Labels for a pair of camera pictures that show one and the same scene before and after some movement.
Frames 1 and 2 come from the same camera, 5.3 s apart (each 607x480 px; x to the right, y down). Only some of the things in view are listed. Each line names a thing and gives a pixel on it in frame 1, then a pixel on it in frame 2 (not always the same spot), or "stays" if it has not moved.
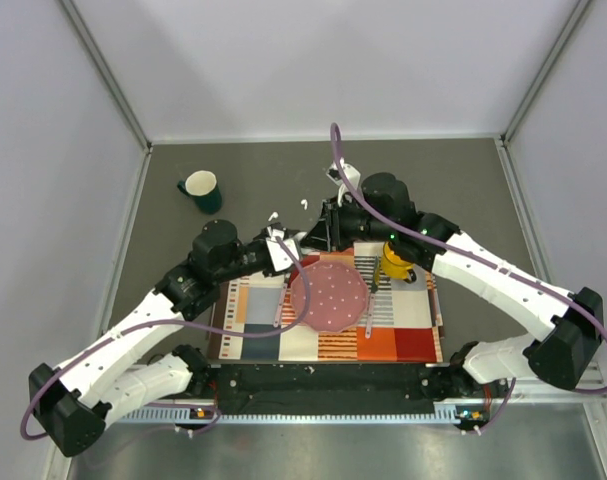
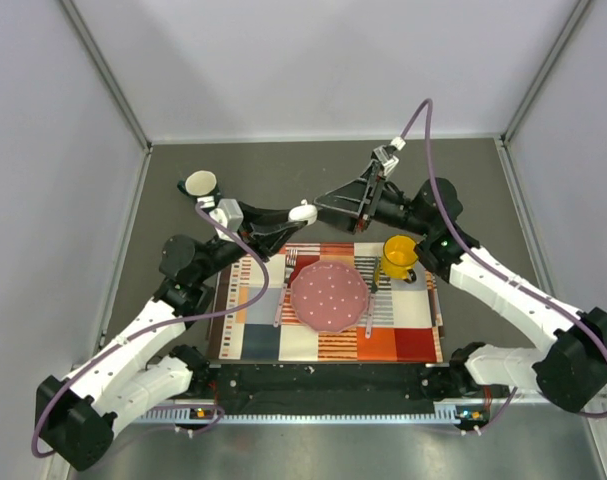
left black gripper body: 253,256 to 243,233
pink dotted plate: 338,296 stays
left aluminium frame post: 107,73 stays
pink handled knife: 372,299 stays
